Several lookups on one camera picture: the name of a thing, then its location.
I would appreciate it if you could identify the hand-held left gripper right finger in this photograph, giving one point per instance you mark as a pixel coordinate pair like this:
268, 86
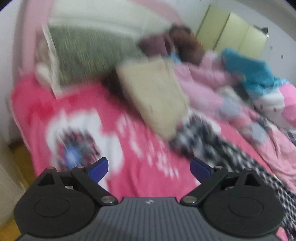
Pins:
200, 170

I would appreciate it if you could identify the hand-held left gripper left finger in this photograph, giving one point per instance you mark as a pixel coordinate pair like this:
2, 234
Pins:
99, 169

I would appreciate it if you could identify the black white plaid pants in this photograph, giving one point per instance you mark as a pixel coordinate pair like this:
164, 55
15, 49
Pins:
208, 139

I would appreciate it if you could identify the folded beige pants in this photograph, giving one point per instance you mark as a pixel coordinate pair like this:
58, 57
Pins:
152, 97

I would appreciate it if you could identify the pink grey flower quilt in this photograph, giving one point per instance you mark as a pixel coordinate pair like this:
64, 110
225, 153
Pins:
203, 78

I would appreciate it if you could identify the pink floral blanket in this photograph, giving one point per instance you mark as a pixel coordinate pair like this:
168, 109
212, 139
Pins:
34, 104

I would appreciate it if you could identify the teal cartoon pillow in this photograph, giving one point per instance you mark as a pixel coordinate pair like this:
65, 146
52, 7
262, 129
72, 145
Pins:
249, 69

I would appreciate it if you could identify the light blue cloth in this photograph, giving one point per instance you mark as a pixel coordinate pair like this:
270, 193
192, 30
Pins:
175, 56

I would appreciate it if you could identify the green patterned pillow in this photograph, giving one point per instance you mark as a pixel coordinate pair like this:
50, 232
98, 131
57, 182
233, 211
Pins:
87, 53

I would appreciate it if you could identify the brown plush toy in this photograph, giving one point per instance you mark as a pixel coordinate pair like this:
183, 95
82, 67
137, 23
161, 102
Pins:
104, 18
185, 44

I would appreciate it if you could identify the maroon jacket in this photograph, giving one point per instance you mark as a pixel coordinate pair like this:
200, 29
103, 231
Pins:
155, 44

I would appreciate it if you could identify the pale yellow wardrobe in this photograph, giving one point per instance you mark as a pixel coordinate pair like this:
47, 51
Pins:
231, 30

